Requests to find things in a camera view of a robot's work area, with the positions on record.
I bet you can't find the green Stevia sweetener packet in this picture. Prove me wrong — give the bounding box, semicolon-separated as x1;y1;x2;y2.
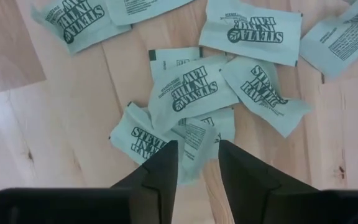
171;117;219;187
300;0;358;78
194;107;236;159
147;55;239;134
109;101;186;166
149;46;204;82
31;0;132;55
199;0;303;67
219;55;313;138
104;0;195;26

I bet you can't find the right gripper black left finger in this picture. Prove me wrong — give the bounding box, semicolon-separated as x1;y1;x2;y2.
110;139;179;224

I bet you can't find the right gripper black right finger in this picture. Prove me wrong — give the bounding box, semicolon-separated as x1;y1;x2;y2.
218;139;323;224

